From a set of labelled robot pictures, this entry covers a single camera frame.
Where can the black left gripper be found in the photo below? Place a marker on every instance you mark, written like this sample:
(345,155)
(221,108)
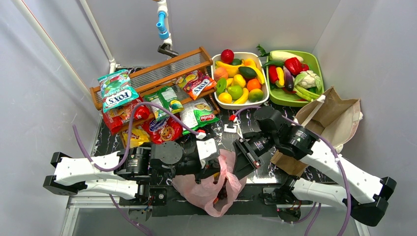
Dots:
(202,172)

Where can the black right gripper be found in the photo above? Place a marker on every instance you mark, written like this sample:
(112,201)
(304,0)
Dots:
(244,153)

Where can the pink plastic grocery bag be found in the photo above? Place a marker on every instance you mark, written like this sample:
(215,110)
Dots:
(204,194)

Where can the dark grape bunch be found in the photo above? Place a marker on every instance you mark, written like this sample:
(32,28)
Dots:
(222,194)

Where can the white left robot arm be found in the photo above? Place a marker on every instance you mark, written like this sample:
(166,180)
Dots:
(75,175)

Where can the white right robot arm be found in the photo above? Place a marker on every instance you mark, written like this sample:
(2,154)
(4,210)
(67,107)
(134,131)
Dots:
(364,196)

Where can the red chips bag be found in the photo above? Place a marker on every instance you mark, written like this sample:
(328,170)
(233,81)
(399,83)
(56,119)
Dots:
(164,130)

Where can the green Chiba chips bag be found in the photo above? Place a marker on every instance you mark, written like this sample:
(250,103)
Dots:
(197,114)

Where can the yellow orange small fruit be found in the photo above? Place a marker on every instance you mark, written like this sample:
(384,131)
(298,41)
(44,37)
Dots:
(225,98)

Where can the green mango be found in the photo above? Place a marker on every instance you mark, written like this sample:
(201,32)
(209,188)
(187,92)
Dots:
(235,92)

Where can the green vegetable basin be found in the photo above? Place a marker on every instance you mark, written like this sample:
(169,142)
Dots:
(280,97)

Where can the yellow snack packet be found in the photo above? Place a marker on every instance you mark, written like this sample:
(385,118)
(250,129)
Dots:
(138,137)

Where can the green snack packet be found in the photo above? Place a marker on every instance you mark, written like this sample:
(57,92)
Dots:
(166,98)

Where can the white fruit basin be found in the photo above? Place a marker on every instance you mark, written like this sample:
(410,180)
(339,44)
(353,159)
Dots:
(265,88)

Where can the yellow pear fruit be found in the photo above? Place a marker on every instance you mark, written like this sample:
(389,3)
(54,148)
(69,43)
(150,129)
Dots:
(238,80)

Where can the green bell pepper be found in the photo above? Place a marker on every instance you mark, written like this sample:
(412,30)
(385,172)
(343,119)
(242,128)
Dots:
(221,86)

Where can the yellow corn pepper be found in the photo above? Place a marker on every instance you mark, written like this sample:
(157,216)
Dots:
(281,78)

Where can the orange Fox's candy bag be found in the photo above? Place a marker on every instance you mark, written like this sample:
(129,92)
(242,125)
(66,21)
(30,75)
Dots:
(195,82)

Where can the yellow banana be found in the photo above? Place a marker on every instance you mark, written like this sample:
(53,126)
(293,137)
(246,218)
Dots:
(259,74)

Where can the red chili pepper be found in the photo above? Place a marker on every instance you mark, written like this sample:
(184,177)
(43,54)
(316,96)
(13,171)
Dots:
(273,75)

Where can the dark green avocado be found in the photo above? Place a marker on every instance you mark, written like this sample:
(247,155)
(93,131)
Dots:
(247,72)

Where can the purple eggplant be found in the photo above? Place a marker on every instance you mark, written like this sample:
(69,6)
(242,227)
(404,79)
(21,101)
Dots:
(288,80)

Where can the peach fruit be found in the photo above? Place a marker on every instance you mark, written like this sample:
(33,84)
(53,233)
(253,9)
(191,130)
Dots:
(219,73)

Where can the cauliflower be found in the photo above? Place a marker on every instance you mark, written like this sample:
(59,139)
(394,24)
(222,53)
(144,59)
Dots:
(308,79)

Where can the green cucumber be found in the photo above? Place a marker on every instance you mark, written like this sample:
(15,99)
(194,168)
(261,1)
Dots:
(276,63)

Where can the wooden slatted rack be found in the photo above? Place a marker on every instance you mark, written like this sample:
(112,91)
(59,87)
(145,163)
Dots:
(150,79)

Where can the red snack bag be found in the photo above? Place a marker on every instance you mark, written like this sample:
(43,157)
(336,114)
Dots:
(117,117)

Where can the brown paper bag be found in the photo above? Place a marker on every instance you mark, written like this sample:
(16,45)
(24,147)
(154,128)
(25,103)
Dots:
(335,119)

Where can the red bell pepper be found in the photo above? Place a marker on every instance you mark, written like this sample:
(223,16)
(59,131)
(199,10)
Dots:
(293,65)

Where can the red apple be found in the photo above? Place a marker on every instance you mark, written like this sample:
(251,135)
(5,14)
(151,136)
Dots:
(227,56)

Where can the white radish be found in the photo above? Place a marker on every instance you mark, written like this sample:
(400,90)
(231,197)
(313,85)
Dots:
(283,56)

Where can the green Fox's candy bag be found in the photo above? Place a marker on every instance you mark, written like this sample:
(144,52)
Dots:
(116,90)

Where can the white corner pipe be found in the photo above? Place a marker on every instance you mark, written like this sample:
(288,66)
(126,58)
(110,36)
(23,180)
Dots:
(99,35)

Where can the white pipe with blue valve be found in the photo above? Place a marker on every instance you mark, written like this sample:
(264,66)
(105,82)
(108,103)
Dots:
(163,30)

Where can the aluminium base frame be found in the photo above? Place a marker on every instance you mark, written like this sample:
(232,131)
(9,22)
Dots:
(91,214)

